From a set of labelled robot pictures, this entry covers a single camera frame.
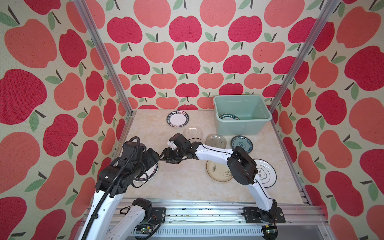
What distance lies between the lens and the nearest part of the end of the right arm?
0.70 meters

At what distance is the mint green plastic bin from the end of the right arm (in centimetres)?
38

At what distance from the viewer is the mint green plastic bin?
1.06 meters
